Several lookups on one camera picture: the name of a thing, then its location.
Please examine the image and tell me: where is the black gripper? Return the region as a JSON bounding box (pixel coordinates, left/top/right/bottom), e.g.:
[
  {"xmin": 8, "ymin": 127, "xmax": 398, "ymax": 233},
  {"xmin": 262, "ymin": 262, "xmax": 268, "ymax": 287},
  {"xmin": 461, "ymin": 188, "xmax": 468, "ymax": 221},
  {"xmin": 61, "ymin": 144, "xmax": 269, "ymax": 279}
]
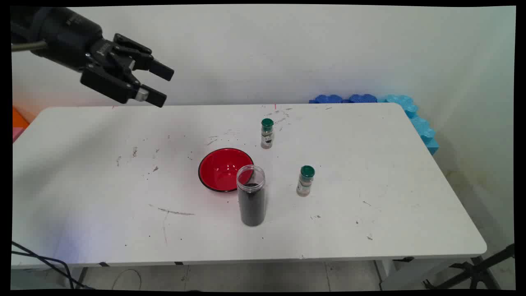
[{"xmin": 10, "ymin": 6, "xmax": 175, "ymax": 108}]

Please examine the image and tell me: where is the clear jar with black grains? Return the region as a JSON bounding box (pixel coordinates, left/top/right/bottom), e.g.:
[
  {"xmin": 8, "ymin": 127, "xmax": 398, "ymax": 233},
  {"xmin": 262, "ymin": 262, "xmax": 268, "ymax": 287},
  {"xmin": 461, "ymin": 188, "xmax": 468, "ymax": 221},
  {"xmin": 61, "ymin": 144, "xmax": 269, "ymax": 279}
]
[{"xmin": 236, "ymin": 164, "xmax": 266, "ymax": 227}]

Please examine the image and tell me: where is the red bowl with black rim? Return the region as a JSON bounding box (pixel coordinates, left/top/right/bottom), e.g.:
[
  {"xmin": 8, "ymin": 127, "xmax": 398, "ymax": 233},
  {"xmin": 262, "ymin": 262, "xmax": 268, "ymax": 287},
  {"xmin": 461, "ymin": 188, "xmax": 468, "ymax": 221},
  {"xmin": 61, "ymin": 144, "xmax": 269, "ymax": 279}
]
[{"xmin": 198, "ymin": 148, "xmax": 255, "ymax": 193}]

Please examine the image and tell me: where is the green-capped spice bottle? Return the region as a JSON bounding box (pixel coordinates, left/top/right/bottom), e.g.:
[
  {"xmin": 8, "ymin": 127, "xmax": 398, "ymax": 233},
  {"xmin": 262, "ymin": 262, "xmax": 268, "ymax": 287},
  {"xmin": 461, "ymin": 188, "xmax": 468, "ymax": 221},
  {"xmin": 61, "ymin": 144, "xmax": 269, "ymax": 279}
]
[
  {"xmin": 261, "ymin": 118, "xmax": 275, "ymax": 149},
  {"xmin": 296, "ymin": 165, "xmax": 316, "ymax": 197}
]

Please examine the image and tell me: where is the light blue foam strip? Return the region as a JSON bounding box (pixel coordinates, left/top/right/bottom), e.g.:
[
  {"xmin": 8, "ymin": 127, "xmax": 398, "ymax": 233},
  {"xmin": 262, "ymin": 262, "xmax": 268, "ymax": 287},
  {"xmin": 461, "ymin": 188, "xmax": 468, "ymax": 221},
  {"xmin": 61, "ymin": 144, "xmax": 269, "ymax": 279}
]
[{"xmin": 378, "ymin": 94, "xmax": 439, "ymax": 156}]

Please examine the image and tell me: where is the white table leg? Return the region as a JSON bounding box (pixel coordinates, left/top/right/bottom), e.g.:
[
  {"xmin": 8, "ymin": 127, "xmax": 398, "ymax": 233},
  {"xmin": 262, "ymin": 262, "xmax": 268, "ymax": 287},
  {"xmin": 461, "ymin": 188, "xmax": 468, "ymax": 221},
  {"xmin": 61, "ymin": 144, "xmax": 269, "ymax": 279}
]
[{"xmin": 375, "ymin": 259, "xmax": 452, "ymax": 290}]

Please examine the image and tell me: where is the black tripod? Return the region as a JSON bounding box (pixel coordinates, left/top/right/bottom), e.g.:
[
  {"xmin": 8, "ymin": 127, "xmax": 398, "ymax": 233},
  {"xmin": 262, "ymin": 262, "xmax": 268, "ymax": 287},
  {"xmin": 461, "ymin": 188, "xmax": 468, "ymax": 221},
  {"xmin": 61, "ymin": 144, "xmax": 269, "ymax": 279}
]
[{"xmin": 423, "ymin": 243, "xmax": 515, "ymax": 290}]

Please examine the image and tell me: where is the thin grey floor cable loop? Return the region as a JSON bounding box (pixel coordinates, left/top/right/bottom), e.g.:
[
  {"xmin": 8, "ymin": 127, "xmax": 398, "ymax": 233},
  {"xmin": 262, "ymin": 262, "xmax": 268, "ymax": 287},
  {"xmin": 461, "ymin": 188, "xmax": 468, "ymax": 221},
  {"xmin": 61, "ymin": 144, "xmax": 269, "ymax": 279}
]
[{"xmin": 111, "ymin": 269, "xmax": 142, "ymax": 290}]

